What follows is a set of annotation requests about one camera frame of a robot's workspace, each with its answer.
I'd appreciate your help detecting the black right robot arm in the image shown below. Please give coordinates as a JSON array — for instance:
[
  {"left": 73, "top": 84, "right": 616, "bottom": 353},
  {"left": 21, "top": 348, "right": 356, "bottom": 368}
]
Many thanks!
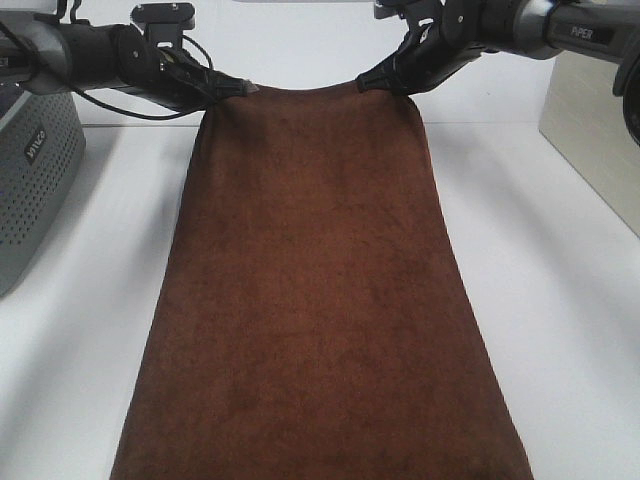
[{"left": 356, "top": 0, "right": 639, "bottom": 140}]

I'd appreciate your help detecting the grey perforated plastic basket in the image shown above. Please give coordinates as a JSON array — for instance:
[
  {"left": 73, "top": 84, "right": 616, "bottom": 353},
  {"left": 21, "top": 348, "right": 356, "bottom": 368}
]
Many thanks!
[{"left": 1, "top": 83, "right": 86, "bottom": 294}]

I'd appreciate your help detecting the brown towel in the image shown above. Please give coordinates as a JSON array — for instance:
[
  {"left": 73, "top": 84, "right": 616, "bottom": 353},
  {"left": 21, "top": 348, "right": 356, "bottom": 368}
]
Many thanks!
[{"left": 111, "top": 83, "right": 532, "bottom": 479}]

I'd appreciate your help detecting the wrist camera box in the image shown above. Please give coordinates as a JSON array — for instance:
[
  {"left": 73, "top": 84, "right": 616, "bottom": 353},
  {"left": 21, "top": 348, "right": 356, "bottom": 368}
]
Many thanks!
[
  {"left": 130, "top": 2, "right": 196, "bottom": 48},
  {"left": 374, "top": 0, "right": 414, "bottom": 20}
]

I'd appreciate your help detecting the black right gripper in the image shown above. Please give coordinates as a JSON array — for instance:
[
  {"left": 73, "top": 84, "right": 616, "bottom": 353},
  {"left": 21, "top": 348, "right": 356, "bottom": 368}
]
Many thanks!
[{"left": 356, "top": 1, "right": 486, "bottom": 95}]

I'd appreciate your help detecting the white back panel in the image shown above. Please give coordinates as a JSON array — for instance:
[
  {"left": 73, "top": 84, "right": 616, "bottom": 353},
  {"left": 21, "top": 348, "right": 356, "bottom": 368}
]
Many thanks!
[{"left": 74, "top": 0, "right": 556, "bottom": 127}]

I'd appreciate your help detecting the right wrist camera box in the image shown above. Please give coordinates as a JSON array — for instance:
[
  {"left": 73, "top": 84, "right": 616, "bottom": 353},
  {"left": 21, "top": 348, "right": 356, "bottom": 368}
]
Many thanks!
[{"left": 374, "top": 0, "right": 414, "bottom": 20}]

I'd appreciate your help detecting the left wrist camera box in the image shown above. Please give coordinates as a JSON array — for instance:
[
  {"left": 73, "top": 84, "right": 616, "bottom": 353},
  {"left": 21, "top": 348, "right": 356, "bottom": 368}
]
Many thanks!
[{"left": 130, "top": 2, "right": 196, "bottom": 48}]

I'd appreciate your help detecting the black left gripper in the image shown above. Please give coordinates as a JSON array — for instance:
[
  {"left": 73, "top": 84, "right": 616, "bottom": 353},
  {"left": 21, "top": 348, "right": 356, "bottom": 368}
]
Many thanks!
[{"left": 112, "top": 25, "right": 259, "bottom": 111}]

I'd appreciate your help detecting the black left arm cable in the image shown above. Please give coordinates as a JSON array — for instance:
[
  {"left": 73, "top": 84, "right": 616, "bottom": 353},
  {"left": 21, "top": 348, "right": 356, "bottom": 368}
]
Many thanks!
[{"left": 74, "top": 34, "right": 216, "bottom": 121}]

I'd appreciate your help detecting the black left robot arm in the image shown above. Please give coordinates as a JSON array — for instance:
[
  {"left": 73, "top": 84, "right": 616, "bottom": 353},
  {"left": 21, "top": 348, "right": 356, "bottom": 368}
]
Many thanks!
[{"left": 1, "top": 2, "right": 257, "bottom": 118}]

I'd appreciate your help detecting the beige storage box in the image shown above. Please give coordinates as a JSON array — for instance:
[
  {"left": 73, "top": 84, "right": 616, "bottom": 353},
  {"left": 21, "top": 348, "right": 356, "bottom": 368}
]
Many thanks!
[{"left": 539, "top": 52, "right": 639, "bottom": 233}]

